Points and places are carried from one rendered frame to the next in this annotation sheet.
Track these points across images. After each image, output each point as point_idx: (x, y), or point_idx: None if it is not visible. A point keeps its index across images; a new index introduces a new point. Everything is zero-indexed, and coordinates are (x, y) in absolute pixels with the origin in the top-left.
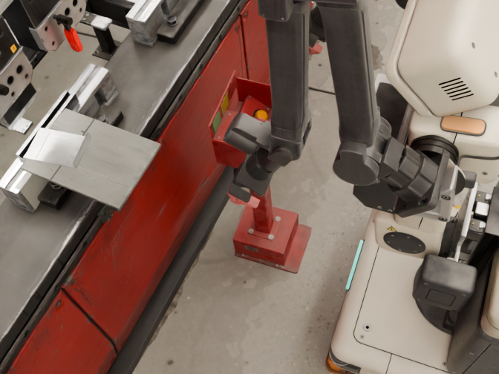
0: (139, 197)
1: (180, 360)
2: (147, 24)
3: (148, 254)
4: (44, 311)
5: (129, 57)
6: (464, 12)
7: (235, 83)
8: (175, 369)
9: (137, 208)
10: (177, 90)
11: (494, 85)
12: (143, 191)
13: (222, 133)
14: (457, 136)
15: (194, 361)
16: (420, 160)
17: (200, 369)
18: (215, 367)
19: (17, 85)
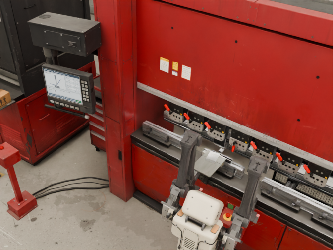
0: (211, 193)
1: (177, 237)
2: (263, 182)
3: None
4: (175, 165)
5: None
6: (201, 196)
7: None
8: (174, 235)
9: (209, 194)
10: (243, 196)
11: (184, 208)
12: (214, 194)
13: (227, 210)
14: (179, 211)
15: (175, 241)
16: (173, 200)
17: (172, 243)
18: (172, 247)
19: (217, 137)
